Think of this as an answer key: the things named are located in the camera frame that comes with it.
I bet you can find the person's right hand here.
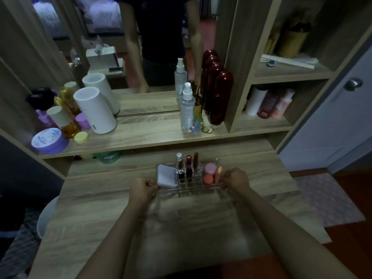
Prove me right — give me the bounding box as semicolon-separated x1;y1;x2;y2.
222;167;251;195

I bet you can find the person's left hand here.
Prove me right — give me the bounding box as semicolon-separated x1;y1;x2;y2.
129;177;160;205

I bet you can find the clear acrylic makeup organizer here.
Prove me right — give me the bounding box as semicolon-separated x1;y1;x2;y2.
155;158;231;198

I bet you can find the person's left forearm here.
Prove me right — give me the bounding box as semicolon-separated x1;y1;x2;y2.
76;200;152;279

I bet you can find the person's right forearm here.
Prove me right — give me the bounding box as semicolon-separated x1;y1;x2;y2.
238;187;357;279

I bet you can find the white square compact case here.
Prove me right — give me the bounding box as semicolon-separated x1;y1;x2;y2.
157;164;178;189

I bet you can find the silver capped lipstick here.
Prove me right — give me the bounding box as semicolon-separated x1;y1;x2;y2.
176;153;185;180

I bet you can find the green jar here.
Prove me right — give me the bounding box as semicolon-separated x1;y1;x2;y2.
96;151;121;165

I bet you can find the clear spray bottle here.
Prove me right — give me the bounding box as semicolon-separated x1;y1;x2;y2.
180;82;196;131

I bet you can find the tall dark red bottle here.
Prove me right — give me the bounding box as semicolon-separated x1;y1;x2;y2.
208;71;234;126

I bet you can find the white lotion bottle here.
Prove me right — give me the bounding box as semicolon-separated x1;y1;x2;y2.
245;85;269;117

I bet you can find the dark red lotion bottle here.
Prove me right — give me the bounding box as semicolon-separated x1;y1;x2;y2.
257;90;281;120

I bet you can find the pink lotion bottle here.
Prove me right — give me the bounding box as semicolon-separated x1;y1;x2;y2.
271;89;296;120

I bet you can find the white cylindrical appliance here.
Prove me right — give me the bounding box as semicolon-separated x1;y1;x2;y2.
73;86;117;135

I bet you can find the small purple bottle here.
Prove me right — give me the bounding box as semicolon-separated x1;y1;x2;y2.
75;112;92;130

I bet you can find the pale patterned rug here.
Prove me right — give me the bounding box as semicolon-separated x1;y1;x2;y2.
293;172;366;227

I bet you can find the amber bottle with white cap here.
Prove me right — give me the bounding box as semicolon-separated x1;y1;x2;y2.
46;106;81;139

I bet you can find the white door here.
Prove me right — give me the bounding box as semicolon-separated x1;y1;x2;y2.
278;45;372;173

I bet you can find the purple cream jar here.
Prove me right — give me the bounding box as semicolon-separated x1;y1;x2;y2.
31;127;70;155

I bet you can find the golden bottle with pale cap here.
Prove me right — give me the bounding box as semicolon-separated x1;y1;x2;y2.
59;81;81;115

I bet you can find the lilac pump bottle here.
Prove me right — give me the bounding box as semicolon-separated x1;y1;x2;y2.
35;109;57;129

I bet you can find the white sticks bundle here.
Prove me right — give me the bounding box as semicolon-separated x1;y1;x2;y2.
260;53;319;70

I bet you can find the wooden vanity shelf unit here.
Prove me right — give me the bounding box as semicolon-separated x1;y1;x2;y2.
0;0;372;180

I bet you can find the black capped bottle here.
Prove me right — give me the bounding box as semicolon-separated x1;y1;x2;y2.
26;87;56;111

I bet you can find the vanity mirror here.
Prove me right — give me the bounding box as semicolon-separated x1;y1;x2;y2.
29;0;219;116

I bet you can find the brown gold jar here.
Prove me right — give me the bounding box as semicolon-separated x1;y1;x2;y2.
276;21;312;59

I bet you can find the silver door knob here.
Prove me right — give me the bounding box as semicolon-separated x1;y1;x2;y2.
344;77;363;92

